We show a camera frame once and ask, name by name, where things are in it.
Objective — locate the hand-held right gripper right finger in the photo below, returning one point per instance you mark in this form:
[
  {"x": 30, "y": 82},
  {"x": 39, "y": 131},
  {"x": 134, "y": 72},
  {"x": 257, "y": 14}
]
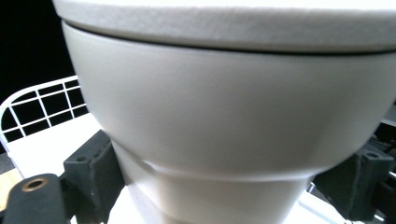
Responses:
[{"x": 355, "y": 183}]

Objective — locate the white cup with red-tab lid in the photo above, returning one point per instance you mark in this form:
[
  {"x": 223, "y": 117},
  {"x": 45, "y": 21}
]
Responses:
[{"x": 224, "y": 109}]

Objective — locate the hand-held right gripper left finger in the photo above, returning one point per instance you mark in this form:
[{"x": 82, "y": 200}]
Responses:
[{"x": 93, "y": 171}]

